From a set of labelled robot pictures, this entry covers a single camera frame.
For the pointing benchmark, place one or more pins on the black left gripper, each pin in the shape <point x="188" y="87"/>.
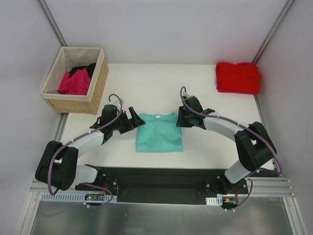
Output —
<point x="128" y="121"/>

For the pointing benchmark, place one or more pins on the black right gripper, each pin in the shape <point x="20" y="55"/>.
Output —
<point x="183" y="118"/>

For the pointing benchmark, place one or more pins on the teal t shirt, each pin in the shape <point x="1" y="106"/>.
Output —
<point x="159" y="134"/>

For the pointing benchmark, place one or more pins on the red t shirt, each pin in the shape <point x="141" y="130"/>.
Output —
<point x="237" y="77"/>

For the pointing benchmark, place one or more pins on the wicker laundry basket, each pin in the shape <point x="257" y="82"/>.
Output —
<point x="68" y="58"/>

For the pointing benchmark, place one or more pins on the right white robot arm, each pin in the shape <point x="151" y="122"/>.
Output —
<point x="254" y="146"/>

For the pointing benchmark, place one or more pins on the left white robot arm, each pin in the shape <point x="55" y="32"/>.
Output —
<point x="58" y="166"/>

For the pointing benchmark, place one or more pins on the pink t shirt in basket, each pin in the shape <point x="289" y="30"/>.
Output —
<point x="76" y="84"/>

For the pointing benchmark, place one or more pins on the black t shirt in basket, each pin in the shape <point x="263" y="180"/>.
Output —
<point x="89" y="68"/>

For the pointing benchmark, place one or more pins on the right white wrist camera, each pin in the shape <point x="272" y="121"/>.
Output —
<point x="187" y="94"/>

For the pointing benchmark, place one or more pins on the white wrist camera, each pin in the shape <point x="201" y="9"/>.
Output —
<point x="187" y="94"/>
<point x="118" y="103"/>

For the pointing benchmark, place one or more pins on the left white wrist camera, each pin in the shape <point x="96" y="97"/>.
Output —
<point x="118" y="103"/>

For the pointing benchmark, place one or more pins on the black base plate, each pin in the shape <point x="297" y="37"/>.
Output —
<point x="160" y="185"/>

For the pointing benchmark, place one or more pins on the right grey cable duct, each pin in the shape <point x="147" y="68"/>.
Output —
<point x="214" y="201"/>

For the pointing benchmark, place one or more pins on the grey cable duct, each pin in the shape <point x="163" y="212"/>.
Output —
<point x="78" y="197"/>
<point x="214" y="201"/>

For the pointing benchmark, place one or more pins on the aluminium rail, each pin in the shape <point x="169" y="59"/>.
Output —
<point x="262" y="186"/>

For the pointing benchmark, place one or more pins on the left grey cable duct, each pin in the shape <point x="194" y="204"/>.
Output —
<point x="78" y="197"/>

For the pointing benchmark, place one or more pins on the left aluminium frame post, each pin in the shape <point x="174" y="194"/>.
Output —
<point x="52" y="23"/>

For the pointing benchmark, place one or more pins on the aluminium frame post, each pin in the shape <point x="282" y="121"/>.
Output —
<point x="275" y="26"/>
<point x="52" y="23"/>

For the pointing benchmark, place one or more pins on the right aluminium frame post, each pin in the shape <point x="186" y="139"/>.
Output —
<point x="275" y="26"/>

